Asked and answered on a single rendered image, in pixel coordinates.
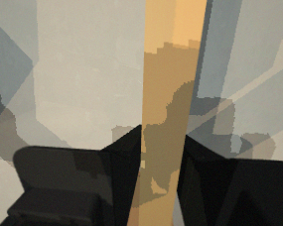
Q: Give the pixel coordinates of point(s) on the long wooden rail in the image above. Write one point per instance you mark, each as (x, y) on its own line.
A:
(173, 30)

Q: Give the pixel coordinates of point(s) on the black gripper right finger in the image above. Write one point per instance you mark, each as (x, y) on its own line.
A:
(209, 184)

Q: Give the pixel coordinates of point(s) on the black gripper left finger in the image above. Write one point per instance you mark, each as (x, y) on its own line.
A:
(111, 172)

